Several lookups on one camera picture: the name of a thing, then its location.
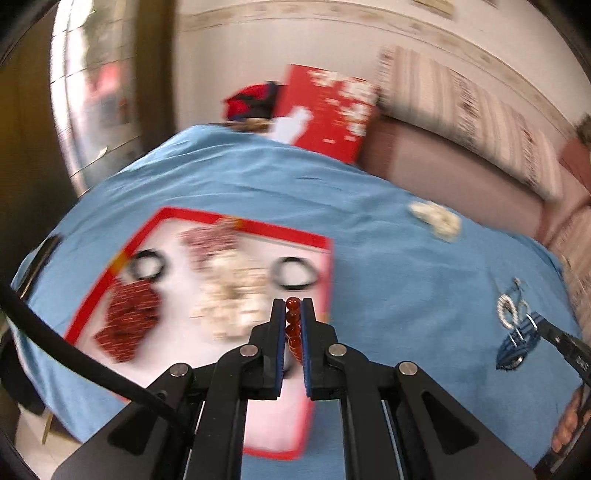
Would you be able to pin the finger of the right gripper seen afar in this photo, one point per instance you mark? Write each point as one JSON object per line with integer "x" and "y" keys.
{"x": 576, "y": 353}

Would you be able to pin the red white-dotted scrunchie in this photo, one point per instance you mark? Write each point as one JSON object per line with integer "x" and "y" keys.
{"x": 132, "y": 313}

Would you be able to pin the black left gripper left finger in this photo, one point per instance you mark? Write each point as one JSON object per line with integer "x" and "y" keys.
{"x": 263, "y": 373}

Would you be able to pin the red rimmed white tray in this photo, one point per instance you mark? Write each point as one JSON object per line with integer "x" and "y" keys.
{"x": 274, "y": 430}

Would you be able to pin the red white plaid scrunchie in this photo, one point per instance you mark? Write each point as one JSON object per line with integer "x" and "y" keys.
{"x": 201, "y": 243}

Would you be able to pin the mauve sofa cushion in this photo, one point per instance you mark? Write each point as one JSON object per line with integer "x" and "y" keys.
{"x": 436, "y": 169}

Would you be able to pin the red floral gift box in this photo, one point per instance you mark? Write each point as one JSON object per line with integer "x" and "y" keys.
{"x": 324, "y": 111}

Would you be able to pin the red blue cloth bundle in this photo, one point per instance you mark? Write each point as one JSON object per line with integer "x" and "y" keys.
{"x": 254, "y": 101}

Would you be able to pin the blue cloth bedspread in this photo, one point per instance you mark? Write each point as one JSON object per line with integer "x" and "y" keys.
{"x": 398, "y": 292}

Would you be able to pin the cream dotted scrunchie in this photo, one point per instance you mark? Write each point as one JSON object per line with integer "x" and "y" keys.
{"x": 445, "y": 224}

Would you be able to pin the glass door window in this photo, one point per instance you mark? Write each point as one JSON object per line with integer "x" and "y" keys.
{"x": 92, "y": 87}

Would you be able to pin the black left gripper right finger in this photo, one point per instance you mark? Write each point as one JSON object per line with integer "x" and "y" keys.
{"x": 327, "y": 363}

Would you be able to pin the striped beige pillow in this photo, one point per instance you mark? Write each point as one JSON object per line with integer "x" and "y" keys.
{"x": 418, "y": 90}

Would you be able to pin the person's right hand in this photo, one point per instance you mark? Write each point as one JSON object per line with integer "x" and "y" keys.
{"x": 572, "y": 418}

